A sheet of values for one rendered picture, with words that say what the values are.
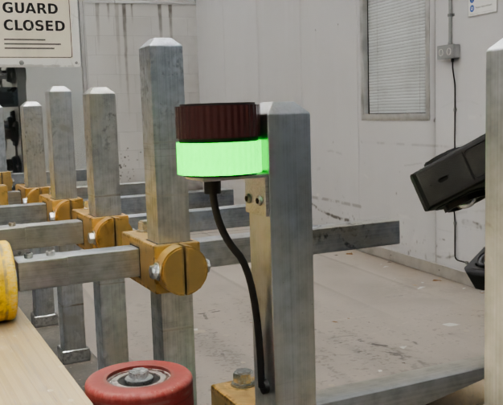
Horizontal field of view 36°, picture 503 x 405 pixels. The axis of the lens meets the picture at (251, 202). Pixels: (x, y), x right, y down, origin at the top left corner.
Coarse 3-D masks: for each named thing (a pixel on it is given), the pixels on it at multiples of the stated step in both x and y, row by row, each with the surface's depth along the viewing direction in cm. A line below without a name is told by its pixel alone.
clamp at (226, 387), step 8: (216, 384) 66; (224, 384) 65; (216, 392) 64; (224, 392) 64; (232, 392) 64; (240, 392) 64; (248, 392) 63; (216, 400) 65; (224, 400) 63; (232, 400) 62; (240, 400) 62; (248, 400) 62
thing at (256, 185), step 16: (192, 176) 53; (208, 176) 52; (224, 176) 52; (240, 176) 52; (256, 176) 54; (208, 192) 54; (256, 192) 56; (256, 208) 56; (224, 240) 55; (240, 256) 55; (256, 304) 56; (256, 320) 56; (256, 336) 56; (256, 352) 57
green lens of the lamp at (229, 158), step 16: (176, 144) 54; (192, 144) 52; (208, 144) 51; (224, 144) 51; (240, 144) 52; (256, 144) 53; (192, 160) 52; (208, 160) 51; (224, 160) 51; (240, 160) 52; (256, 160) 53
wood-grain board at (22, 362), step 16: (16, 320) 77; (0, 336) 71; (16, 336) 71; (32, 336) 71; (0, 352) 66; (16, 352) 66; (32, 352) 66; (48, 352) 66; (0, 368) 62; (16, 368) 62; (32, 368) 62; (48, 368) 62; (64, 368) 62; (0, 384) 58; (16, 384) 58; (32, 384) 58; (48, 384) 58; (64, 384) 58; (0, 400) 55; (16, 400) 55; (32, 400) 55; (48, 400) 55; (64, 400) 55; (80, 400) 55
